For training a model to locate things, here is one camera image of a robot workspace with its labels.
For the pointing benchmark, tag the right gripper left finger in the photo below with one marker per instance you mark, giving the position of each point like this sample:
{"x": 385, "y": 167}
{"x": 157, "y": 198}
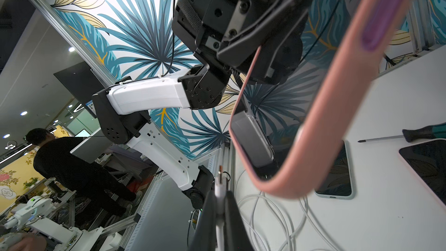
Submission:
{"x": 205, "y": 236}

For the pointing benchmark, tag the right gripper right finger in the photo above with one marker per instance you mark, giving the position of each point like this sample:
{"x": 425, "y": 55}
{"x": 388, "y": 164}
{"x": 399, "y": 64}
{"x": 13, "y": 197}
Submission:
{"x": 235, "y": 234}

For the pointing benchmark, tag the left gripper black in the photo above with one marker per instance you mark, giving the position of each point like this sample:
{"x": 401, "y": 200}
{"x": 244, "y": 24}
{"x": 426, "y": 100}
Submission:
{"x": 259, "y": 38}

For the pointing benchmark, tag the phone with pink case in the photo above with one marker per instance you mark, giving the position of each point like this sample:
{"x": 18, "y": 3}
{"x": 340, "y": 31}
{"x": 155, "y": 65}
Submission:
{"x": 320, "y": 138}

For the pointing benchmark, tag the phone with white case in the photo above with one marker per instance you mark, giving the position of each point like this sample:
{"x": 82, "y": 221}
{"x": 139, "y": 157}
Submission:
{"x": 428, "y": 161}

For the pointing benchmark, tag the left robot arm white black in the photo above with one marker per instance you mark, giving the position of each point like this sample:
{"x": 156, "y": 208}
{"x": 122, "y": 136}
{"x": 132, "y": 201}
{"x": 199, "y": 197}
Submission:
{"x": 124, "y": 111}

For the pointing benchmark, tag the phone with light blue case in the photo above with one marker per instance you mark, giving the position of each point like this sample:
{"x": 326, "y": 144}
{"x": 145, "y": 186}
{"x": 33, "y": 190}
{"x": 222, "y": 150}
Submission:
{"x": 339, "y": 181}

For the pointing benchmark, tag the person in black shirt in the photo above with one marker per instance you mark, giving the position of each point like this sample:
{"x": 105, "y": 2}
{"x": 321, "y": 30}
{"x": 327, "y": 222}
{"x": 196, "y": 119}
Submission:
{"x": 54, "y": 160}

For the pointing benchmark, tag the green black screwdriver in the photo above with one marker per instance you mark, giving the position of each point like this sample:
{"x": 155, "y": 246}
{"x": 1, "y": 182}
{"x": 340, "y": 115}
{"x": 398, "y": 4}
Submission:
{"x": 428, "y": 132}

